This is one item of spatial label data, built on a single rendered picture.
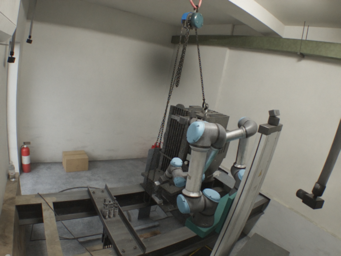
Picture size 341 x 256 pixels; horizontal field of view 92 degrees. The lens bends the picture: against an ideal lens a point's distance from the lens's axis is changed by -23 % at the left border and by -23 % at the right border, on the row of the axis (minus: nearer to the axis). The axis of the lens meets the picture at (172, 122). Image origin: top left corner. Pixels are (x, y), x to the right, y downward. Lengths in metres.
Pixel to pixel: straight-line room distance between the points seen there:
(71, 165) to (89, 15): 2.56
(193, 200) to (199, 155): 0.26
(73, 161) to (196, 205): 2.84
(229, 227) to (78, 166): 2.95
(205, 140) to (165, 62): 3.35
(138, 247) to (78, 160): 2.39
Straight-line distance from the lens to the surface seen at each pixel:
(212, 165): 2.08
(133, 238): 1.77
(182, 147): 2.06
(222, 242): 1.53
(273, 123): 1.29
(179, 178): 1.35
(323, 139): 2.55
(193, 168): 1.14
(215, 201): 1.27
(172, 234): 1.88
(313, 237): 2.79
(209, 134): 1.10
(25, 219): 2.30
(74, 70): 3.71
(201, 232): 1.37
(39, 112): 3.80
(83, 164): 3.84
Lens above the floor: 1.96
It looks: 14 degrees down
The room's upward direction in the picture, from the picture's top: 12 degrees clockwise
